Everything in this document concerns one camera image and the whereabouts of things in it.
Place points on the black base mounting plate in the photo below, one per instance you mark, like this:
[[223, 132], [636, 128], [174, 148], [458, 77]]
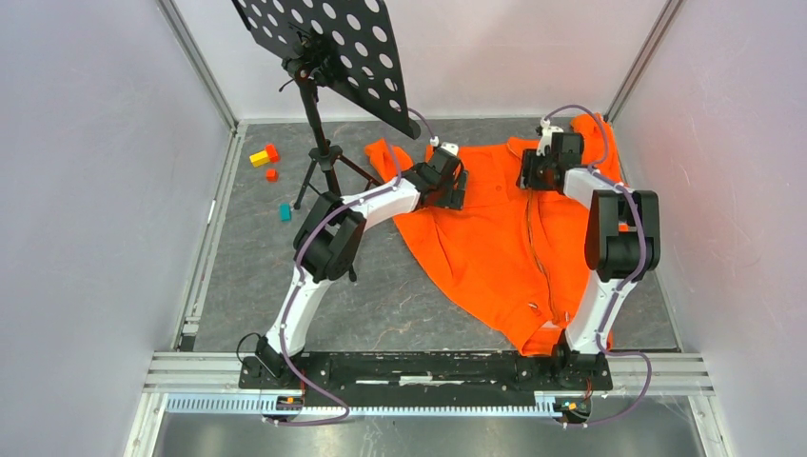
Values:
[[423, 378]]

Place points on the grey slotted cable duct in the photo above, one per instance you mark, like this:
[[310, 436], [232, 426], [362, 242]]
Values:
[[272, 405]]

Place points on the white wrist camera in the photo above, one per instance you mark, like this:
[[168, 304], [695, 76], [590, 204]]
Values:
[[437, 145], [546, 131]]

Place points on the red block on yellow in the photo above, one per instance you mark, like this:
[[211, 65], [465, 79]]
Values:
[[272, 153]]

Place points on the teal block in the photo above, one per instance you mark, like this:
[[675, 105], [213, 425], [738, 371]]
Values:
[[285, 212]]

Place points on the orange jacket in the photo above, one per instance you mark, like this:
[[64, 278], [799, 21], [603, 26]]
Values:
[[513, 258]]

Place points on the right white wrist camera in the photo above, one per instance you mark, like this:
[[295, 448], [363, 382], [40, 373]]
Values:
[[546, 131]]

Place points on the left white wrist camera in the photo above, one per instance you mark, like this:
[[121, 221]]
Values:
[[437, 145]]

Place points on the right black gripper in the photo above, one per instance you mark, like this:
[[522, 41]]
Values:
[[528, 178]]

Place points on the black perforated music stand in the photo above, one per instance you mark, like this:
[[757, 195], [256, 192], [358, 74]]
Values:
[[348, 47]]

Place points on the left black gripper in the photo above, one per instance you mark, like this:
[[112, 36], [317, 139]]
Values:
[[454, 198]]

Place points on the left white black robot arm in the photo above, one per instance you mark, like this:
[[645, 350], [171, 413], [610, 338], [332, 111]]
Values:
[[327, 243]]

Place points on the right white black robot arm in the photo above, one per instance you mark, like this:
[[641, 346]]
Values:
[[621, 243]]

